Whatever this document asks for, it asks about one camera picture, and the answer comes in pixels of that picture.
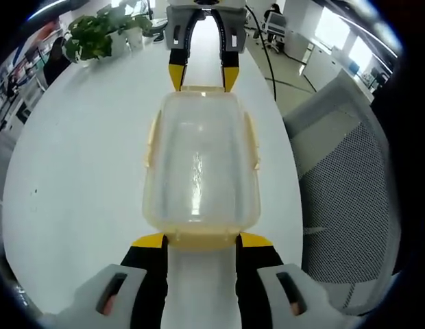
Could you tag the grey mesh office chair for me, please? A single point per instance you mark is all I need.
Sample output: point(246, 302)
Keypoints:
point(346, 192)

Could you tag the clear plastic buckle container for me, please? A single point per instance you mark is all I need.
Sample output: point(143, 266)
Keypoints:
point(202, 164)

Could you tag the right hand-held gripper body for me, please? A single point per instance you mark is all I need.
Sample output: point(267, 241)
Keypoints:
point(185, 4)

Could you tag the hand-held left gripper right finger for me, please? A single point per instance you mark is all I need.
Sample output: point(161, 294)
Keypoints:
point(301, 291)

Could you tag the green potted plant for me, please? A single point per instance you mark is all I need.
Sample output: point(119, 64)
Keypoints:
point(92, 37)

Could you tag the black stand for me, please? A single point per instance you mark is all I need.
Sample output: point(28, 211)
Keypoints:
point(157, 32)

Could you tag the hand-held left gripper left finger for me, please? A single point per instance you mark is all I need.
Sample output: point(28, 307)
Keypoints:
point(109, 291)

